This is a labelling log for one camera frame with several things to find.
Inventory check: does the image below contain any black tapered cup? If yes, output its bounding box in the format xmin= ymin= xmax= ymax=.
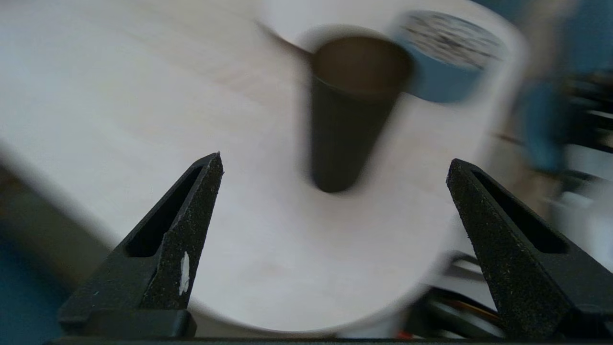
xmin=309 ymin=36 xmax=415 ymax=194

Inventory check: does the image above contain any large blue-grey drip tray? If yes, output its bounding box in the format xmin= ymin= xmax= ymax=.
xmin=390 ymin=10 xmax=508 ymax=104

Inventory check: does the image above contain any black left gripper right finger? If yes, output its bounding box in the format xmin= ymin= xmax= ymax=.
xmin=446 ymin=158 xmax=613 ymax=339

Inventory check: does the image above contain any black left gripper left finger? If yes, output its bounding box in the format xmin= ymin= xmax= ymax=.
xmin=57 ymin=152 xmax=224 ymax=337

